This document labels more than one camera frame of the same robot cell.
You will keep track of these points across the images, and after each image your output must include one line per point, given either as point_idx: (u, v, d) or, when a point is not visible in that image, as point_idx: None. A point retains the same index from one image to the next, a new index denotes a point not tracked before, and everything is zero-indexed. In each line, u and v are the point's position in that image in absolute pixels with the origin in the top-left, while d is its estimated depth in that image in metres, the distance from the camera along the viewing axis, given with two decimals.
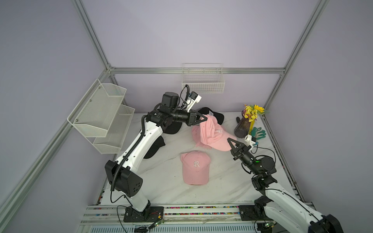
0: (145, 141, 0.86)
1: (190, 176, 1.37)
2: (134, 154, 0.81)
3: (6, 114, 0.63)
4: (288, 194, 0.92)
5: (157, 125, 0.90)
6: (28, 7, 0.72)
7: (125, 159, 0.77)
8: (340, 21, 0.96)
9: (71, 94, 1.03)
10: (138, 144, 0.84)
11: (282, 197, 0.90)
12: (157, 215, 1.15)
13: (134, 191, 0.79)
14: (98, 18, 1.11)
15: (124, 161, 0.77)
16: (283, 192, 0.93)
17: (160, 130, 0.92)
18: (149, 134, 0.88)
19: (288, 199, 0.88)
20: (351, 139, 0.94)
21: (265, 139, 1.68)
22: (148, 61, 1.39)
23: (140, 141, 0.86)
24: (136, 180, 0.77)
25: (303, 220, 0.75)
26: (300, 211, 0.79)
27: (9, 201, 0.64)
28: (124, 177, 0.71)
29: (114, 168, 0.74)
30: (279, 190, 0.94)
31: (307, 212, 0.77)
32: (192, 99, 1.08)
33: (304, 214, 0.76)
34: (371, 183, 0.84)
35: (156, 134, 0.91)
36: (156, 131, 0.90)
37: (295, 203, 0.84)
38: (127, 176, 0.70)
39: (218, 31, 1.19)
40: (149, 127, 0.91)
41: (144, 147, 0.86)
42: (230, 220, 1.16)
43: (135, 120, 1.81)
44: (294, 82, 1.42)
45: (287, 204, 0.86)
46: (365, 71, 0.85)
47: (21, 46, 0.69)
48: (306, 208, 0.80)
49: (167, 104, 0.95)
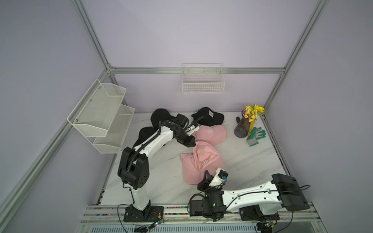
0: (161, 140, 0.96)
1: (190, 176, 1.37)
2: (151, 145, 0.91)
3: (6, 114, 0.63)
4: (242, 193, 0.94)
5: (171, 129, 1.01)
6: (28, 7, 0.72)
7: (142, 147, 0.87)
8: (340, 21, 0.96)
9: (71, 94, 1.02)
10: (153, 140, 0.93)
11: (242, 202, 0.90)
12: (157, 215, 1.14)
13: (140, 184, 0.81)
14: (98, 18, 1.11)
15: (142, 149, 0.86)
16: (239, 197, 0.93)
17: (171, 134, 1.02)
18: (164, 134, 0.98)
19: (245, 199, 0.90)
20: (351, 139, 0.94)
21: (265, 138, 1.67)
22: (147, 61, 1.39)
23: (156, 137, 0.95)
24: (145, 172, 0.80)
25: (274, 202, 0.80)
26: (265, 198, 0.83)
27: (9, 201, 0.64)
28: (139, 163, 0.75)
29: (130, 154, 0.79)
30: (232, 200, 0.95)
31: (269, 193, 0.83)
32: (194, 127, 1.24)
33: (270, 198, 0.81)
34: (371, 183, 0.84)
35: (168, 137, 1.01)
36: (169, 134, 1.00)
37: (253, 194, 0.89)
38: (143, 161, 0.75)
39: (219, 31, 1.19)
40: (164, 129, 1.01)
41: (158, 144, 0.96)
42: (229, 220, 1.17)
43: (135, 120, 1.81)
44: (294, 82, 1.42)
45: (251, 202, 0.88)
46: (365, 72, 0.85)
47: (20, 46, 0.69)
48: (262, 191, 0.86)
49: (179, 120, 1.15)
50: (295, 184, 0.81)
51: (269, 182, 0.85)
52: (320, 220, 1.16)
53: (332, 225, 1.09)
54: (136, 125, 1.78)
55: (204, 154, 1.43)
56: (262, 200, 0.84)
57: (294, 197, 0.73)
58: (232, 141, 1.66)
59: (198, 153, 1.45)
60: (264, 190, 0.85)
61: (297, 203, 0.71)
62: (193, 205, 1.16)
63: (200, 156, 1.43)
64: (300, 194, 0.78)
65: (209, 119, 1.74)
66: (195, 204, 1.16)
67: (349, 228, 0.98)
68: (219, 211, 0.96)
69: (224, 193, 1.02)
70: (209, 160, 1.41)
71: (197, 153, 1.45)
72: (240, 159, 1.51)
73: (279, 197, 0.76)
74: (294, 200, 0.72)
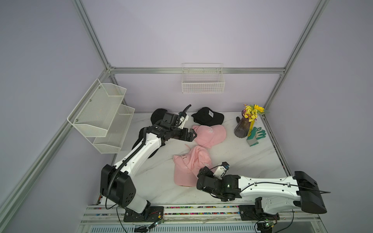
0: (146, 150, 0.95)
1: (181, 177, 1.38)
2: (134, 159, 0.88)
3: (6, 114, 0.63)
4: (260, 182, 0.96)
5: (158, 136, 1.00)
6: (28, 6, 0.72)
7: (124, 163, 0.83)
8: (340, 21, 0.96)
9: (71, 94, 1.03)
10: (137, 152, 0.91)
11: (258, 189, 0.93)
12: (157, 215, 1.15)
13: (126, 202, 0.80)
14: (98, 17, 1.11)
15: (123, 166, 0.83)
16: (255, 184, 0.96)
17: (159, 141, 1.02)
18: (149, 143, 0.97)
19: (262, 188, 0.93)
20: (351, 138, 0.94)
21: (265, 138, 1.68)
22: (148, 61, 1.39)
23: (140, 149, 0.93)
24: (129, 190, 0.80)
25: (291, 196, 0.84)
26: (283, 191, 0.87)
27: (9, 200, 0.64)
28: (120, 182, 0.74)
29: (110, 173, 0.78)
30: (249, 185, 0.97)
31: (287, 187, 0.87)
32: (183, 118, 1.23)
33: (287, 191, 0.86)
34: (371, 183, 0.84)
35: (155, 145, 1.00)
36: (155, 142, 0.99)
37: (271, 185, 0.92)
38: (123, 181, 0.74)
39: (218, 31, 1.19)
40: (149, 137, 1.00)
41: (143, 156, 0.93)
42: (229, 220, 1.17)
43: (135, 120, 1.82)
44: (294, 82, 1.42)
45: (267, 191, 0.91)
46: (365, 71, 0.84)
47: (20, 46, 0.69)
48: (281, 183, 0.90)
49: (168, 120, 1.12)
50: (317, 189, 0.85)
51: (291, 177, 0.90)
52: (320, 220, 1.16)
53: (332, 225, 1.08)
54: (136, 125, 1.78)
55: (205, 157, 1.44)
56: (280, 192, 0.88)
57: (314, 197, 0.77)
58: (232, 141, 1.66)
59: (199, 155, 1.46)
60: (283, 183, 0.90)
61: (317, 203, 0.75)
62: (206, 181, 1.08)
63: (200, 158, 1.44)
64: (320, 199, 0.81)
65: (209, 119, 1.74)
66: (209, 181, 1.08)
67: (349, 228, 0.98)
68: (231, 192, 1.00)
69: (240, 178, 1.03)
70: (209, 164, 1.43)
71: (197, 155, 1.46)
72: (240, 159, 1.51)
73: (299, 193, 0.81)
74: (313, 199, 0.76)
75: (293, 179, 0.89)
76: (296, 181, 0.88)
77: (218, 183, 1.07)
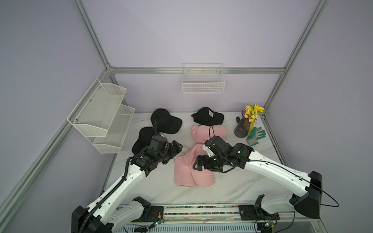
0: (126, 186, 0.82)
1: (180, 177, 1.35)
2: (110, 200, 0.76)
3: (7, 114, 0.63)
4: (272, 163, 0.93)
5: (141, 170, 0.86)
6: (28, 7, 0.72)
7: (97, 206, 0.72)
8: (339, 22, 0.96)
9: (71, 94, 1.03)
10: (116, 189, 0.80)
11: (268, 168, 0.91)
12: (157, 215, 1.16)
13: None
14: (98, 18, 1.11)
15: (96, 209, 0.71)
16: (267, 163, 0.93)
17: (142, 174, 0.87)
18: (131, 178, 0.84)
19: (275, 169, 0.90)
20: (351, 138, 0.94)
21: (265, 138, 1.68)
22: (148, 61, 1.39)
23: (120, 185, 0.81)
24: None
25: (298, 188, 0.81)
26: (292, 180, 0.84)
27: (9, 201, 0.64)
28: (91, 229, 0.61)
29: (83, 215, 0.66)
30: (262, 161, 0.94)
31: (298, 179, 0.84)
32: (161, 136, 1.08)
33: (296, 182, 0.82)
34: (370, 183, 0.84)
35: (138, 179, 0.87)
36: (138, 175, 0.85)
37: (284, 171, 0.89)
38: (94, 228, 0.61)
39: (218, 30, 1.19)
40: (132, 170, 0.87)
41: (122, 194, 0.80)
42: (230, 220, 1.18)
43: (135, 120, 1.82)
44: (294, 82, 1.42)
45: (277, 173, 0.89)
46: (365, 71, 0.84)
47: (21, 46, 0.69)
48: (294, 174, 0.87)
49: (155, 147, 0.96)
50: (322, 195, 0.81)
51: (305, 173, 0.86)
52: (320, 220, 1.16)
53: (332, 225, 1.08)
54: (136, 125, 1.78)
55: None
56: (288, 180, 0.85)
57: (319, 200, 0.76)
58: (232, 141, 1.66)
59: None
60: (296, 175, 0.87)
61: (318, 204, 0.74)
62: (216, 141, 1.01)
63: None
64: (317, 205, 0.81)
65: (209, 119, 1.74)
66: (219, 142, 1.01)
67: (348, 229, 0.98)
68: (238, 158, 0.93)
69: (253, 152, 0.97)
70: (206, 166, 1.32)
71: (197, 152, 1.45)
72: None
73: (308, 189, 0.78)
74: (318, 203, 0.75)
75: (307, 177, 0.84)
76: (310, 178, 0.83)
77: (228, 147, 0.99)
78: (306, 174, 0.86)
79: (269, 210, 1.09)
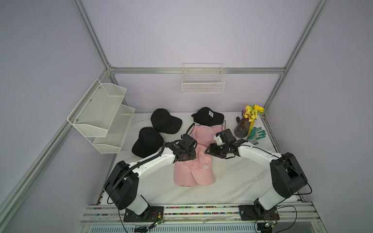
0: (160, 161, 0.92)
1: (180, 178, 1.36)
2: (146, 165, 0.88)
3: (6, 115, 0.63)
4: (255, 146, 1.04)
5: (173, 153, 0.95)
6: (28, 7, 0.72)
7: (137, 165, 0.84)
8: (340, 22, 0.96)
9: (71, 94, 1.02)
10: (153, 159, 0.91)
11: (249, 149, 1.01)
12: (157, 215, 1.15)
13: (123, 205, 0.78)
14: (99, 18, 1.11)
15: (136, 167, 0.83)
16: (250, 146, 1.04)
17: (172, 158, 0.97)
18: (164, 157, 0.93)
19: (254, 150, 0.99)
20: (351, 139, 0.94)
21: (265, 138, 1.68)
22: (148, 61, 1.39)
23: (155, 158, 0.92)
24: (131, 193, 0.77)
25: (266, 161, 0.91)
26: (264, 156, 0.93)
27: (9, 201, 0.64)
28: (127, 182, 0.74)
29: (123, 170, 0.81)
30: (247, 145, 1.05)
31: (270, 155, 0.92)
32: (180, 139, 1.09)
33: (267, 157, 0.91)
34: (371, 183, 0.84)
35: (169, 160, 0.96)
36: (170, 157, 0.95)
37: (260, 150, 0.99)
38: (130, 182, 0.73)
39: (218, 31, 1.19)
40: (166, 150, 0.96)
41: (156, 165, 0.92)
42: (229, 220, 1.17)
43: (135, 120, 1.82)
44: (294, 82, 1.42)
45: (255, 153, 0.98)
46: (365, 71, 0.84)
47: (20, 47, 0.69)
48: (268, 152, 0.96)
49: (186, 142, 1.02)
50: (304, 182, 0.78)
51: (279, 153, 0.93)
52: (320, 220, 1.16)
53: (332, 225, 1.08)
54: (136, 125, 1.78)
55: (205, 158, 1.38)
56: (262, 157, 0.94)
57: (284, 171, 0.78)
58: None
59: (200, 155, 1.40)
60: (270, 153, 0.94)
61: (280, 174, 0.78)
62: (226, 131, 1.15)
63: (201, 158, 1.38)
64: (297, 189, 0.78)
65: (209, 119, 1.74)
66: (228, 132, 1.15)
67: (349, 229, 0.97)
68: (234, 146, 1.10)
69: (246, 141, 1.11)
70: (208, 166, 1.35)
71: (199, 153, 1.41)
72: (240, 159, 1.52)
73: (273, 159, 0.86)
74: (282, 172, 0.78)
75: (280, 156, 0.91)
76: (279, 155, 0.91)
77: (233, 139, 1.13)
78: (279, 154, 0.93)
79: (264, 205, 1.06)
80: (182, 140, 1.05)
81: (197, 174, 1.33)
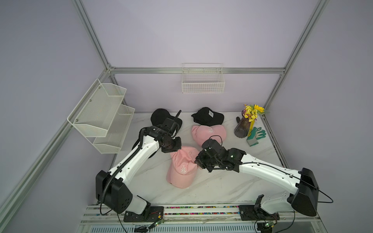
0: (142, 154, 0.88)
1: (168, 173, 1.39)
2: (129, 166, 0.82)
3: (7, 114, 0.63)
4: (262, 163, 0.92)
5: (155, 139, 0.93)
6: (28, 7, 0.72)
7: (119, 170, 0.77)
8: (339, 21, 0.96)
9: (71, 94, 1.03)
10: (134, 157, 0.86)
11: (259, 170, 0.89)
12: (157, 215, 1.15)
13: (122, 208, 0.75)
14: (98, 18, 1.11)
15: (118, 172, 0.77)
16: (258, 164, 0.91)
17: (157, 144, 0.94)
18: (146, 147, 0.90)
19: (265, 169, 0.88)
20: (351, 138, 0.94)
21: (264, 139, 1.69)
22: (148, 61, 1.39)
23: (136, 153, 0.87)
24: (125, 196, 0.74)
25: (288, 185, 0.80)
26: (282, 178, 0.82)
27: (8, 202, 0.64)
28: (114, 189, 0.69)
29: (106, 178, 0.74)
30: (252, 162, 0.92)
31: (289, 177, 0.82)
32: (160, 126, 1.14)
33: (287, 180, 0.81)
34: (370, 183, 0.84)
35: (153, 148, 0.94)
36: (153, 145, 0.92)
37: (273, 170, 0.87)
38: (118, 188, 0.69)
39: (218, 31, 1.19)
40: (146, 141, 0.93)
41: (140, 160, 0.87)
42: (229, 220, 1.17)
43: (135, 120, 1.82)
44: (294, 82, 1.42)
45: (268, 173, 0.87)
46: (365, 71, 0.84)
47: (21, 47, 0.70)
48: (284, 172, 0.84)
49: (168, 125, 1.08)
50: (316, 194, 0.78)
51: (296, 170, 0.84)
52: (320, 220, 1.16)
53: (332, 225, 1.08)
54: (136, 125, 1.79)
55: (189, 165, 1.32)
56: (279, 178, 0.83)
57: (312, 196, 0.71)
58: (232, 141, 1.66)
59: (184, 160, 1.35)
60: (286, 173, 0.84)
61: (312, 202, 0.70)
62: (213, 144, 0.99)
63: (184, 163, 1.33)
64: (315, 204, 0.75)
65: (209, 119, 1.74)
66: (215, 145, 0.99)
67: (349, 229, 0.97)
68: (231, 162, 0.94)
69: (245, 154, 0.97)
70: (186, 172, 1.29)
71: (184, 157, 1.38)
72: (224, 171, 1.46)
73: (298, 185, 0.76)
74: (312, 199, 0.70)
75: (298, 174, 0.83)
76: (299, 175, 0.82)
77: (223, 151, 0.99)
78: (297, 172, 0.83)
79: (268, 209, 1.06)
80: (162, 124, 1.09)
81: (176, 175, 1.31)
